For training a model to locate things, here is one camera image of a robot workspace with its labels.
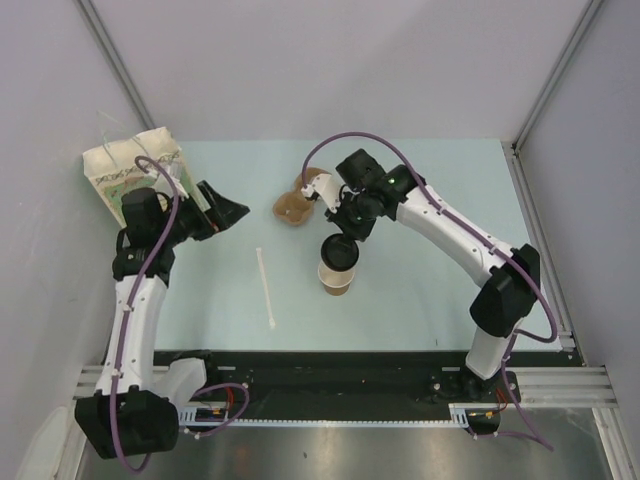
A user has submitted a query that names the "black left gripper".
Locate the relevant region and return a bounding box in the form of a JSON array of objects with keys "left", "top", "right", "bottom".
[{"left": 156, "top": 181, "right": 248, "bottom": 247}]

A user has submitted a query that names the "black plastic cup lid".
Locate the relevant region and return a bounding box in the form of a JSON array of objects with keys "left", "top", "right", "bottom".
[{"left": 320, "top": 233, "right": 359, "bottom": 272}]

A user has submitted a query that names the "brown paper coffee cup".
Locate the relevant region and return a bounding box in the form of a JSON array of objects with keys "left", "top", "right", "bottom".
[{"left": 318, "top": 261, "right": 355, "bottom": 296}]

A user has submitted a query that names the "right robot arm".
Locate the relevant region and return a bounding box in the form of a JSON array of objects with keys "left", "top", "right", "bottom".
[{"left": 306, "top": 149, "right": 541, "bottom": 401}]

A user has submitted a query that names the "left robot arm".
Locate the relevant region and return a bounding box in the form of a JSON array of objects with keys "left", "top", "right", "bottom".
[{"left": 75, "top": 181, "right": 250, "bottom": 459}]

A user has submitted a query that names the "white paper-wrapped straw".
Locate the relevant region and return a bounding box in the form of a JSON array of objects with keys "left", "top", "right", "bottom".
[{"left": 256, "top": 247, "right": 276, "bottom": 330}]

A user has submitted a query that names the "brown cardboard cup carrier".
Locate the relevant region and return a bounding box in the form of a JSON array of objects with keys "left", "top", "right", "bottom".
[{"left": 272, "top": 174, "right": 316, "bottom": 227}]

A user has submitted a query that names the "green illustrated paper bag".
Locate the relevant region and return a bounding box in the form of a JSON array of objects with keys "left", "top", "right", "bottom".
[{"left": 83, "top": 127, "right": 204, "bottom": 226}]

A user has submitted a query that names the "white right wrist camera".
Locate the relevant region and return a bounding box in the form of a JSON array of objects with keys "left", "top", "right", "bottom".
[{"left": 301, "top": 173, "right": 343, "bottom": 213}]

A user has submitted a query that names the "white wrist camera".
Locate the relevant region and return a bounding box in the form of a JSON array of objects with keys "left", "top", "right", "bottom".
[
  {"left": 301, "top": 173, "right": 343, "bottom": 213},
  {"left": 155, "top": 166, "right": 190, "bottom": 199}
]

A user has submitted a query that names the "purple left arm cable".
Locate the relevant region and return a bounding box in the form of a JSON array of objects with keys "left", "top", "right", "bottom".
[{"left": 107, "top": 154, "right": 250, "bottom": 474}]

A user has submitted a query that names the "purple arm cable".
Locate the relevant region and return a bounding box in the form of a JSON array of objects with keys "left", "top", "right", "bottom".
[
  {"left": 107, "top": 154, "right": 250, "bottom": 474},
  {"left": 302, "top": 131, "right": 559, "bottom": 451}
]

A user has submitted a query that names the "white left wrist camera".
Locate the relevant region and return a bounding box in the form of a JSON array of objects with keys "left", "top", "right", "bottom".
[{"left": 155, "top": 166, "right": 190, "bottom": 199}]

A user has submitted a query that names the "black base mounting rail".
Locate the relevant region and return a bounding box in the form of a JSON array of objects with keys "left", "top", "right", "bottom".
[{"left": 154, "top": 350, "right": 576, "bottom": 420}]

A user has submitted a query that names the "white slotted cable duct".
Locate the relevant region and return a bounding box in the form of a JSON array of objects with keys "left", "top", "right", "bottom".
[{"left": 178, "top": 405, "right": 501, "bottom": 431}]

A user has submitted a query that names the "aluminium frame post left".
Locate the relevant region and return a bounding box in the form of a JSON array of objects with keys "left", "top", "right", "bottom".
[{"left": 73, "top": 0, "right": 157, "bottom": 130}]

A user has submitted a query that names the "aluminium frame post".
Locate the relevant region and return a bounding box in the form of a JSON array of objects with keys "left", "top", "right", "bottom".
[
  {"left": 514, "top": 0, "right": 604, "bottom": 151},
  {"left": 73, "top": 0, "right": 157, "bottom": 130}
]

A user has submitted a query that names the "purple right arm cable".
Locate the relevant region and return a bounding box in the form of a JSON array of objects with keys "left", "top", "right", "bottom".
[{"left": 302, "top": 131, "right": 559, "bottom": 451}]

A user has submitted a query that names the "aluminium frame post right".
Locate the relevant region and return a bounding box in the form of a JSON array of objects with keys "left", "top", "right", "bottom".
[{"left": 514, "top": 0, "right": 604, "bottom": 151}]

